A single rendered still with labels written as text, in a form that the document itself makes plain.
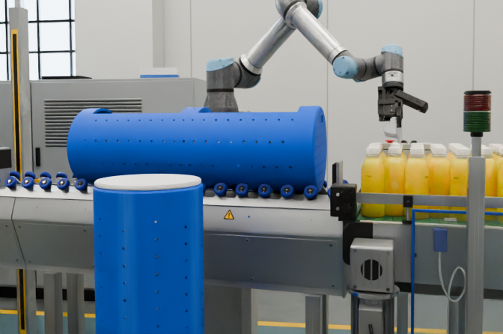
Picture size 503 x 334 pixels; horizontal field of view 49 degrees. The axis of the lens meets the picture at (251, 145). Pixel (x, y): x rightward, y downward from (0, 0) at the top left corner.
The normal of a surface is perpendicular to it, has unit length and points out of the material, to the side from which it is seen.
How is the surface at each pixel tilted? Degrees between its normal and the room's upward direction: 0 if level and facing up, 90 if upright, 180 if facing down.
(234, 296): 90
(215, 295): 90
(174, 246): 90
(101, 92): 90
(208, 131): 64
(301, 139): 74
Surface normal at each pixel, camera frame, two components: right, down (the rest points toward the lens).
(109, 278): -0.54, 0.05
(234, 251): -0.26, 0.38
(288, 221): -0.26, -0.29
